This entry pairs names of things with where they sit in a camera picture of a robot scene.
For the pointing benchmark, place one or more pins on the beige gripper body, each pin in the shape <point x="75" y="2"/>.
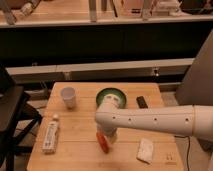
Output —
<point x="111" y="137"/>

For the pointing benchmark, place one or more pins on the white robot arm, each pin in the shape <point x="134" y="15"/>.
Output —
<point x="189" y="120"/>

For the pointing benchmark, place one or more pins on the green bowl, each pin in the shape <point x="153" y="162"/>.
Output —
<point x="116" y="93"/>

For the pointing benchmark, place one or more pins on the white folded cloth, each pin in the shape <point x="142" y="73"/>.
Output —
<point x="145" y="151"/>

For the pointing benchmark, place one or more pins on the black rectangular block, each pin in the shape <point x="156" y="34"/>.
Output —
<point x="141" y="102"/>

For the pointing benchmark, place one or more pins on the white tube bottle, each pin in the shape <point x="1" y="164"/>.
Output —
<point x="51" y="136"/>

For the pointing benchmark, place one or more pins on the black chair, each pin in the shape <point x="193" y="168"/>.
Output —
<point x="17" y="118"/>

